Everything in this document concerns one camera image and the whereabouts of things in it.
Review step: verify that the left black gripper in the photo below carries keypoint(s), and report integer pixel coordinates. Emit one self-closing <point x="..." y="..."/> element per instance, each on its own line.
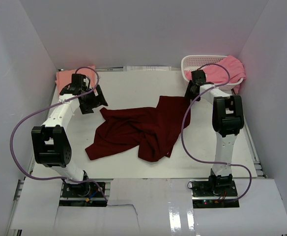
<point x="97" y="100"/>

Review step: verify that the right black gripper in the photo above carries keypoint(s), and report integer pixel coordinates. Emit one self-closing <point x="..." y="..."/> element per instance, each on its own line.
<point x="187" y="94"/>

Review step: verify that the dark red t shirt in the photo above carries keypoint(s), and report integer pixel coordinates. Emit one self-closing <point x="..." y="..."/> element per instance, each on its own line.
<point x="154" y="130"/>

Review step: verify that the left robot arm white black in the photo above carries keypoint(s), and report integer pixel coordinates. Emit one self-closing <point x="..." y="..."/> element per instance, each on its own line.
<point x="50" y="143"/>

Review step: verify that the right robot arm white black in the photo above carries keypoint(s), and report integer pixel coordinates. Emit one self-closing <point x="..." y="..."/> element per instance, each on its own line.
<point x="227" y="121"/>

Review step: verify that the white plastic basket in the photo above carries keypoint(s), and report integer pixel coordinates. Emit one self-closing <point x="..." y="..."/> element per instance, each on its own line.
<point x="197" y="66"/>

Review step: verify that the folded salmon pink t shirt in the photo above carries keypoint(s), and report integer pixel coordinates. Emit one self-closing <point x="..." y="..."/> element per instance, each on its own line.
<point x="63" y="78"/>

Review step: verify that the pink t shirt in basket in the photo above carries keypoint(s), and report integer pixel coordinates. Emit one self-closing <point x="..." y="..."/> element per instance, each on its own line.
<point x="224" y="70"/>

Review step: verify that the white paper sheets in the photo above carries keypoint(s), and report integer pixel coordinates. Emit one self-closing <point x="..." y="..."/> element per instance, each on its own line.
<point x="147" y="68"/>

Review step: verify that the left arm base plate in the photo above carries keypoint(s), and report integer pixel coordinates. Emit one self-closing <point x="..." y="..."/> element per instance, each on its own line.
<point x="84" y="195"/>

